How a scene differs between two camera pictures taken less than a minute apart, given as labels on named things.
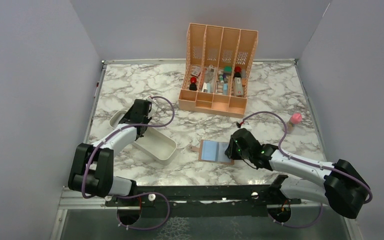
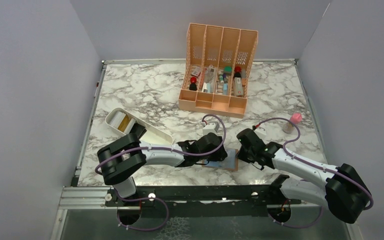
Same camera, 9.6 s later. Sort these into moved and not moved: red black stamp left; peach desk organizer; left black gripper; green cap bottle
Moved: left black gripper
Not moved: green cap bottle; red black stamp left; peach desk organizer
